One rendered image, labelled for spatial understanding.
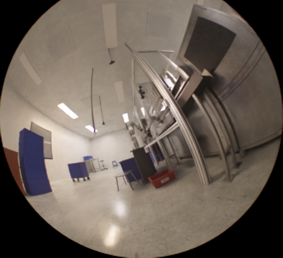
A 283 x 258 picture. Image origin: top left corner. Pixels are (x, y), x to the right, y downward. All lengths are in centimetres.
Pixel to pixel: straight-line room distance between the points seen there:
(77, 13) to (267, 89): 262
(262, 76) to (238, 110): 30
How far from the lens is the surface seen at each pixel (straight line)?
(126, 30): 228
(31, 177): 216
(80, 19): 227
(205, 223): 56
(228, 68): 71
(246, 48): 71
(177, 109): 65
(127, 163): 161
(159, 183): 106
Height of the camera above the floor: 49
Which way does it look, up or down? 22 degrees up
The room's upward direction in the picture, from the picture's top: 23 degrees counter-clockwise
